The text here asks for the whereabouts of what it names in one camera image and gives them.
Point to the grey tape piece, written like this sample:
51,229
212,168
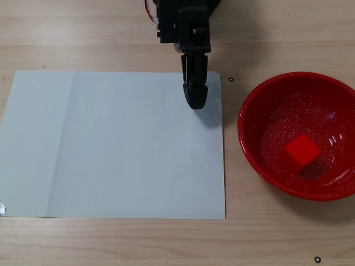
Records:
2,207

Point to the red cube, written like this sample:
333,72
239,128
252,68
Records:
302,152

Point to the white paper sheet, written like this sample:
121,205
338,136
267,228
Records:
111,144

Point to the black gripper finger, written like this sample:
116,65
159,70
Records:
195,94

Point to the red speckled bowl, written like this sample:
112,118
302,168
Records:
277,171

